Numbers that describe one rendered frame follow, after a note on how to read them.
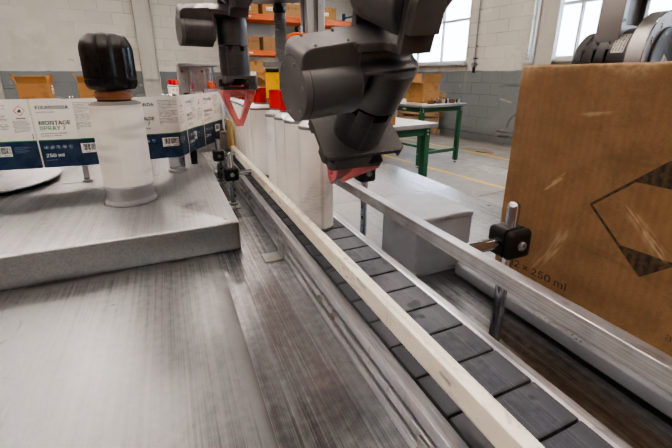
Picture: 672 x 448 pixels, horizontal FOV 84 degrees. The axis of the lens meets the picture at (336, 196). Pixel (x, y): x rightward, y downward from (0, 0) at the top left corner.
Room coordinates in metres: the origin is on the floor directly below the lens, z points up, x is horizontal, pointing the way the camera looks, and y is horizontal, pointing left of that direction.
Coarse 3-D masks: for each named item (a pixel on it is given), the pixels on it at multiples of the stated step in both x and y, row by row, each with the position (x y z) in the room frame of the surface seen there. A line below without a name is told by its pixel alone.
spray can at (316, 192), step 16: (304, 128) 0.53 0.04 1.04; (304, 144) 0.53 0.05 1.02; (304, 160) 0.53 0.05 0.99; (320, 160) 0.52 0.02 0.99; (304, 176) 0.53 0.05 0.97; (320, 176) 0.52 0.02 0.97; (304, 192) 0.53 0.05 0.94; (320, 192) 0.52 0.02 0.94; (304, 208) 0.53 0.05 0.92; (320, 208) 0.52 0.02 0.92; (320, 224) 0.52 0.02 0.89
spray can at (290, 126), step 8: (288, 120) 0.60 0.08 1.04; (288, 128) 0.60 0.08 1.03; (296, 128) 0.60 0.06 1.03; (288, 136) 0.60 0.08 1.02; (296, 136) 0.60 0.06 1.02; (288, 144) 0.61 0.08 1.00; (296, 144) 0.60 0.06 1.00; (288, 152) 0.61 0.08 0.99; (296, 152) 0.60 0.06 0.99; (288, 160) 0.61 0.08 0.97; (296, 160) 0.60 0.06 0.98; (288, 168) 0.61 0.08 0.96; (296, 168) 0.60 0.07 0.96; (288, 176) 0.61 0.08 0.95; (296, 176) 0.60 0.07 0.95; (288, 184) 0.61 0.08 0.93; (296, 184) 0.60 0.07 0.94; (288, 192) 0.61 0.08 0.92; (296, 192) 0.60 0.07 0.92; (296, 200) 0.60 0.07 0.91
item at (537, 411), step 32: (288, 224) 0.56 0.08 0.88; (320, 256) 0.45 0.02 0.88; (352, 256) 0.45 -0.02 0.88; (352, 288) 0.37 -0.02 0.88; (384, 288) 0.37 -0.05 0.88; (416, 288) 0.37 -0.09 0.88; (416, 320) 0.31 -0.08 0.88; (448, 320) 0.31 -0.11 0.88; (448, 352) 0.27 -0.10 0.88; (480, 352) 0.27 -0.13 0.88; (480, 384) 0.23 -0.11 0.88; (512, 384) 0.23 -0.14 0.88; (448, 416) 0.20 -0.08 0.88; (544, 416) 0.20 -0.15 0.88
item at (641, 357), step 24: (360, 192) 0.48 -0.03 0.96; (408, 216) 0.38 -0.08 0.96; (432, 240) 0.34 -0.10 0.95; (456, 240) 0.32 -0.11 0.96; (480, 264) 0.28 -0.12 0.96; (504, 288) 0.26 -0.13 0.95; (528, 288) 0.24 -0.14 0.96; (552, 312) 0.22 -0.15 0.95; (576, 312) 0.21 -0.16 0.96; (600, 336) 0.19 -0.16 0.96; (624, 336) 0.18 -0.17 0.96; (624, 360) 0.18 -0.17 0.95; (648, 360) 0.17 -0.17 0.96
